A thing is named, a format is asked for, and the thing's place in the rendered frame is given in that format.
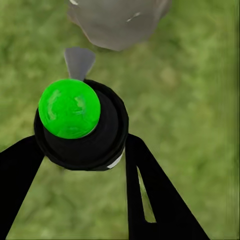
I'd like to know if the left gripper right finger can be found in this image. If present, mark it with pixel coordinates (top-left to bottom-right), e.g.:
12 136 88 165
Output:
124 133 210 240

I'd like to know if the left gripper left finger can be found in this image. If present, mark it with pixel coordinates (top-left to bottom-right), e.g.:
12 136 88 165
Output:
0 135 45 240

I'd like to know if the pesticide atomizer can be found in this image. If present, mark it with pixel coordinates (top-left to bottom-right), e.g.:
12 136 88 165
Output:
33 46 129 171

